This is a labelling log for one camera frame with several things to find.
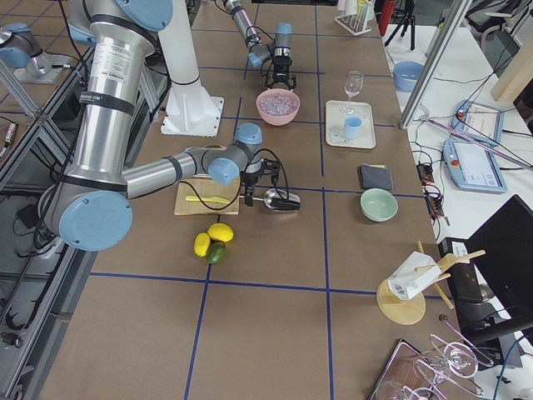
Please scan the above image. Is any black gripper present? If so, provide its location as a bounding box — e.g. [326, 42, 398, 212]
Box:
[243, 158, 280, 207]
[265, 56, 297, 91]

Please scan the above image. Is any metal ice scoop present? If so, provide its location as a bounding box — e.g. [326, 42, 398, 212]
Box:
[252, 188, 301, 212]

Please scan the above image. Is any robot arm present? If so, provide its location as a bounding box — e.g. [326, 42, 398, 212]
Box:
[44, 1, 262, 251]
[222, 0, 296, 91]

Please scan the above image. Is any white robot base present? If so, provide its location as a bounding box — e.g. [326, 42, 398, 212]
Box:
[158, 1, 224, 138]

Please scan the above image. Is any clear ice cubes pile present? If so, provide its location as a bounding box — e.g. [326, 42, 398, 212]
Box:
[259, 93, 298, 117]

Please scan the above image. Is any light blue cup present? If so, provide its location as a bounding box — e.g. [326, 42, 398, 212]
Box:
[343, 116, 362, 140]

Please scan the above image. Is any wooden cup stand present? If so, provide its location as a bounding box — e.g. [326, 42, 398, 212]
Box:
[376, 241, 486, 325]

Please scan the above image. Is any pink bowl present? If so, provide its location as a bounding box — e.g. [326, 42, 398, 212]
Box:
[256, 88, 301, 126]

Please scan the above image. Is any yellow lemon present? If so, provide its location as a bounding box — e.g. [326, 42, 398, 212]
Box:
[193, 232, 212, 258]
[207, 222, 234, 243]

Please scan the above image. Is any wooden cutting board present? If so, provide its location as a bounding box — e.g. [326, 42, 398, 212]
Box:
[174, 175, 241, 216]

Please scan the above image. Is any yellow plastic knife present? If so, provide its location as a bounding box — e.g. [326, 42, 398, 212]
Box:
[185, 196, 231, 205]

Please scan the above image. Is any cream bear tray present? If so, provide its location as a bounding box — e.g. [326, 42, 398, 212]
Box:
[325, 100, 376, 149]

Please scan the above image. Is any green lime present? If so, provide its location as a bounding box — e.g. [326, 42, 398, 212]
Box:
[206, 242, 227, 264]

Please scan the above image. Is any clear wine glass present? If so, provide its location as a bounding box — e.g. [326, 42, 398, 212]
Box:
[342, 71, 364, 115]

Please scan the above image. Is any grey folded cloth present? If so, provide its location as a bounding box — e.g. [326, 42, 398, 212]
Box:
[358, 164, 393, 191]

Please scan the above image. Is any blue bowl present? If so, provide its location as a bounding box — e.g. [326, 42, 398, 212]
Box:
[392, 61, 424, 93]

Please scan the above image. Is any green bowl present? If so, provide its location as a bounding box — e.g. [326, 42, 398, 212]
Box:
[360, 188, 399, 222]

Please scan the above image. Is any teach pendant tablet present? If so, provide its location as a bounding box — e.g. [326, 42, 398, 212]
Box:
[443, 139, 507, 193]
[451, 101, 504, 147]

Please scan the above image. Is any black monitor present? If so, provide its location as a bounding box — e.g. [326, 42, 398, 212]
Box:
[451, 195, 532, 344]

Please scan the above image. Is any white wire cup rack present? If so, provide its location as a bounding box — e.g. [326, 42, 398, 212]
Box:
[334, 0, 375, 36]

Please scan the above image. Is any aluminium frame post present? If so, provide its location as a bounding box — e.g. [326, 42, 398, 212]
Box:
[399, 0, 472, 129]

